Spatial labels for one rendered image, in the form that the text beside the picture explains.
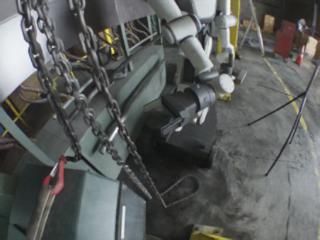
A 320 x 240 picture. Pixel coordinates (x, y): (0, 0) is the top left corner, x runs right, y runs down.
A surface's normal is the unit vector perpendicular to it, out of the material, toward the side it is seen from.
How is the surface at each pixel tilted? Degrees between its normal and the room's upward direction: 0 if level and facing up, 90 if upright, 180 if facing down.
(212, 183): 0
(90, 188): 45
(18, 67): 90
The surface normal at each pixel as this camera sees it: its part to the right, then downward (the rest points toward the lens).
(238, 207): -0.11, -0.68
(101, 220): 0.63, -0.54
